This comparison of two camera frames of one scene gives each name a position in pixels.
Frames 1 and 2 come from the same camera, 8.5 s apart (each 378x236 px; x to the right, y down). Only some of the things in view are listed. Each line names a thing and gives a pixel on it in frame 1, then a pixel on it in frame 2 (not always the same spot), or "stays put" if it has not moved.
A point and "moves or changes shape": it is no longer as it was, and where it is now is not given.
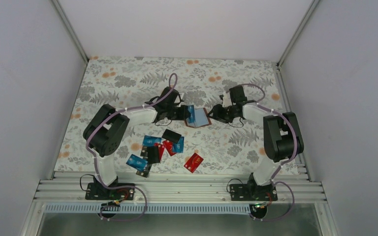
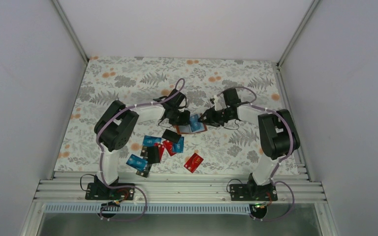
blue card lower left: (137, 162) stays put
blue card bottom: (192, 119) to (196, 125)
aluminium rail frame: (176, 188) stays put
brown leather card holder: (202, 118) moves or changes shape
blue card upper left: (149, 140) stays put
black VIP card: (144, 153) stays put
